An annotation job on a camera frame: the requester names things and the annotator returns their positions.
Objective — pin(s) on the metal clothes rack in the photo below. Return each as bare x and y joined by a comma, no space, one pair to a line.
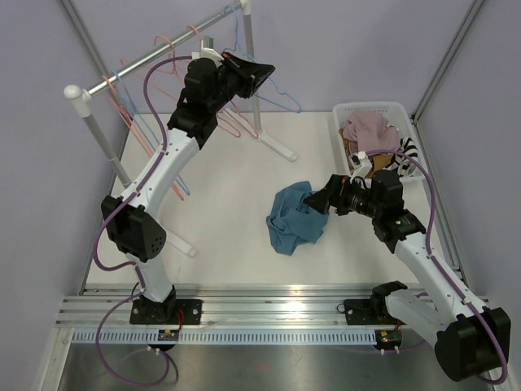
80,97

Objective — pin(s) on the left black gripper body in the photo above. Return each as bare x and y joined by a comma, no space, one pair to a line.
246,76

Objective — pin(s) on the mustard tank top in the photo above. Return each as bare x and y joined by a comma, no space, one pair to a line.
378,162

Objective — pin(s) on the teal blue tank top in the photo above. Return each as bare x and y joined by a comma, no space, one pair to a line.
291,222

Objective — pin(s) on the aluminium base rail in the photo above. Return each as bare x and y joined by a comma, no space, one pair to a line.
228,305

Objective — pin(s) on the pink hanger of mauve top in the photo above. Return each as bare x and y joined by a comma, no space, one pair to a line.
231,120

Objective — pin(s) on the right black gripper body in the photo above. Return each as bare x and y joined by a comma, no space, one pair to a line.
333,194

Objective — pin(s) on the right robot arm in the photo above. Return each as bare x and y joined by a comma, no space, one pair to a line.
467,336

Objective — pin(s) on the mauve pink tank top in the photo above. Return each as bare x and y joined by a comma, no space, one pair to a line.
369,131

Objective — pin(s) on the white plastic basket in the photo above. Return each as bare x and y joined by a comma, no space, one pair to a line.
395,113

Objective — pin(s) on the blue hanger of teal top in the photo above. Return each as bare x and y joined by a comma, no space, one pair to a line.
237,48

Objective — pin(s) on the white slotted cable duct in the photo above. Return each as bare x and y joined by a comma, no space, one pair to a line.
226,337

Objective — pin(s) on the black white striped tank top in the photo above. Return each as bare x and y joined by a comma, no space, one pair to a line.
402,165

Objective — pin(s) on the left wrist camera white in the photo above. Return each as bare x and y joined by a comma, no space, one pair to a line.
207,51

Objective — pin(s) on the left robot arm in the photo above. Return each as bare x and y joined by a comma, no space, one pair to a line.
130,219

